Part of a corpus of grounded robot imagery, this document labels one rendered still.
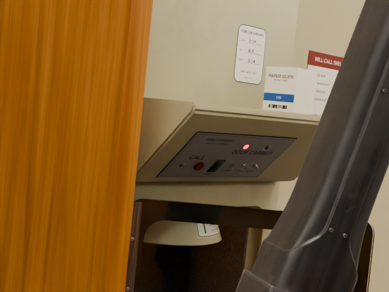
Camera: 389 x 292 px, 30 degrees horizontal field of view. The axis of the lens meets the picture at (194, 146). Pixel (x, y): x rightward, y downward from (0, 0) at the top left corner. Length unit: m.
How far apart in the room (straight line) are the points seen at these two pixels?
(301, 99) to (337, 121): 0.45
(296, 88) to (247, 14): 0.13
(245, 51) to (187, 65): 0.11
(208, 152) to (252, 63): 0.20
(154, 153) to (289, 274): 0.35
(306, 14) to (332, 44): 0.14
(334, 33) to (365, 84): 1.43
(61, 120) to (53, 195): 0.08
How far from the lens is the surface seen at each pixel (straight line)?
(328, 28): 1.94
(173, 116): 0.80
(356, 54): 0.56
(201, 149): 0.86
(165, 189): 0.93
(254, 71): 1.03
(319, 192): 0.53
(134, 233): 0.87
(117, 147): 0.75
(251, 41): 1.03
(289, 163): 1.02
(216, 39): 0.97
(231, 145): 0.89
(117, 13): 0.77
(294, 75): 0.97
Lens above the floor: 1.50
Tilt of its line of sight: 3 degrees down
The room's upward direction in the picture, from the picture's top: 6 degrees clockwise
